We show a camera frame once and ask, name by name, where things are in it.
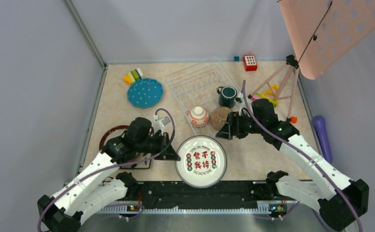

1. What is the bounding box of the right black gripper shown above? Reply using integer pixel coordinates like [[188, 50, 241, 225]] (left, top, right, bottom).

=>
[[216, 111, 265, 140]]

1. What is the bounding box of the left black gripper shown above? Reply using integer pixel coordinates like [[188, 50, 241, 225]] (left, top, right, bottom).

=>
[[136, 131, 180, 161]]

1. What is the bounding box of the brown flower glazed bowl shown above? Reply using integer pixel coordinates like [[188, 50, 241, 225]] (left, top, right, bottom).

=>
[[209, 106, 232, 131]]

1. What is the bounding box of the orange patterned white bowl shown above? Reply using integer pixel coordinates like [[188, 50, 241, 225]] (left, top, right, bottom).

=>
[[188, 106, 210, 127]]

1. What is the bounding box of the white plate with characters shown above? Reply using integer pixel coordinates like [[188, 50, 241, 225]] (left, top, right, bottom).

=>
[[175, 135, 227, 189]]

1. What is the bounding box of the dark green mug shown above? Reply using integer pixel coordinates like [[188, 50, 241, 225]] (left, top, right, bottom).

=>
[[216, 86, 237, 108]]

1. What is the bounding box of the teal polka dot plate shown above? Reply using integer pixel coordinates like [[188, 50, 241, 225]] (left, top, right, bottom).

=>
[[127, 78, 164, 109]]

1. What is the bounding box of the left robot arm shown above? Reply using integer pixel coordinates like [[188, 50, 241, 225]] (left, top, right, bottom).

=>
[[37, 114, 180, 232]]

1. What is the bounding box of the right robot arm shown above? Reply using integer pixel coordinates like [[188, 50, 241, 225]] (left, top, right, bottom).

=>
[[216, 99, 369, 232]]

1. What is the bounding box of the square leaf patterned plate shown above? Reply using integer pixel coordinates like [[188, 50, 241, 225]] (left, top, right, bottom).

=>
[[129, 152, 151, 169]]

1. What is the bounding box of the pink toy block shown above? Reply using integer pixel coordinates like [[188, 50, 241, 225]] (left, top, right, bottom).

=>
[[251, 95, 260, 101]]

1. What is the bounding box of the green toy block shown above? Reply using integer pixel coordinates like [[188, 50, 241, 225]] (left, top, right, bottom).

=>
[[268, 99, 278, 108]]

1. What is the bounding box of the red rimmed round plate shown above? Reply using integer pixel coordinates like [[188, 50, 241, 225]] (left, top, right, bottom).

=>
[[99, 125, 129, 150]]

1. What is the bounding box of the orange wooden toy block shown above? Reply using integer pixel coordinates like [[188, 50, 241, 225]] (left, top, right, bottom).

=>
[[287, 116, 298, 124]]

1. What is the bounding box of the red white toy block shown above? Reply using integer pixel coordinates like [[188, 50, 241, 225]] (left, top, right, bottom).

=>
[[242, 54, 258, 72]]

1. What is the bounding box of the colourful block stack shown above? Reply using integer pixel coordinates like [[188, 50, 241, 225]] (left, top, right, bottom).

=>
[[123, 68, 144, 85]]

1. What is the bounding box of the pink perforated music stand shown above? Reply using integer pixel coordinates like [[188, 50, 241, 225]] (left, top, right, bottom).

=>
[[252, 0, 375, 121]]

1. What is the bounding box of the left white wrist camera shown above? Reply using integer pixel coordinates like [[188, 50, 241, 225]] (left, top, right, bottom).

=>
[[152, 115, 171, 132]]

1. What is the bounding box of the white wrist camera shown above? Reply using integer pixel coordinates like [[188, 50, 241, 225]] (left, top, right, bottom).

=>
[[152, 115, 171, 132], [235, 97, 243, 103]]

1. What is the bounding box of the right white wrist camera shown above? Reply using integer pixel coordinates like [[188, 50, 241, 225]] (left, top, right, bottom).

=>
[[235, 97, 243, 103]]

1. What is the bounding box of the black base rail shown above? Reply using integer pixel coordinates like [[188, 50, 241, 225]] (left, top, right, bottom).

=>
[[120, 181, 294, 215]]

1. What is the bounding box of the white wire dish rack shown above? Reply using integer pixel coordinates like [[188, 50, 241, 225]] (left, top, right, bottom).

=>
[[165, 57, 240, 138]]

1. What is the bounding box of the yellow toy frame block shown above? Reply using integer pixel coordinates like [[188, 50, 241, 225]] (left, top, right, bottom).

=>
[[261, 85, 279, 101]]

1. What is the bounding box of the purple handle tool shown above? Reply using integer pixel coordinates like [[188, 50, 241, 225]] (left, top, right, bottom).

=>
[[313, 115, 332, 163]]

